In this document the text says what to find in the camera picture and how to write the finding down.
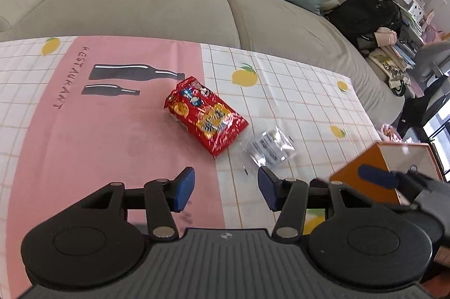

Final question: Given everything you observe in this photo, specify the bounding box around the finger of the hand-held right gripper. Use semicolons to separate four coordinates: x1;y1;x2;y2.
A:
358;164;423;202

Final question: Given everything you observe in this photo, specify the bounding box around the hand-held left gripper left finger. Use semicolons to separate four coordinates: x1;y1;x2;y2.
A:
79;166;196;239

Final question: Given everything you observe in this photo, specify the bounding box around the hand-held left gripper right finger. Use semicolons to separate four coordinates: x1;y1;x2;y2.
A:
258;166;377;239

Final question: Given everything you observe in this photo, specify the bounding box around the orange storage box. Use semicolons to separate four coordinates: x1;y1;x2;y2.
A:
330;141;447;206

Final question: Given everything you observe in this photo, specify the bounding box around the clear silver snack packet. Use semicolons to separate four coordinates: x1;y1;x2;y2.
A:
241;126;298;168

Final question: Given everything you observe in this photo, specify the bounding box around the red snack packet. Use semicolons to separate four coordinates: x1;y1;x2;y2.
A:
163;76;249;159

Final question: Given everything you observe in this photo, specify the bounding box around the pink patterned object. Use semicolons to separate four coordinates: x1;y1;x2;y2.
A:
378;123;401;141

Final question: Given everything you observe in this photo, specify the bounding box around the pink and white printed tablecloth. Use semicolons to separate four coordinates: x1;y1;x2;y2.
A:
0;35;384;289

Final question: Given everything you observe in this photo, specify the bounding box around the printed tote bag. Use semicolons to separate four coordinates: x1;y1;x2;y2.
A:
367;51;412;98

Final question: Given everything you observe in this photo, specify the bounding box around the grey office chair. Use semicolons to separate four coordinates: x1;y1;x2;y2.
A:
409;41;450;82

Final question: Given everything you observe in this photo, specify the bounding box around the pale pink pouch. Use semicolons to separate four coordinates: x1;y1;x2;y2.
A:
373;27;398;47

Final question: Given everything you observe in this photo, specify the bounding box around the pile of books and papers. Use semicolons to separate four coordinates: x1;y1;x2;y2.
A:
343;0;444;69

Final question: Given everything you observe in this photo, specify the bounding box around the black backpack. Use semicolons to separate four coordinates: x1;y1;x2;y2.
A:
325;0;402;52

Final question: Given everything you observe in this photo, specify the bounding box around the beige sofa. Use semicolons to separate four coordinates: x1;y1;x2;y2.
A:
0;0;406;126

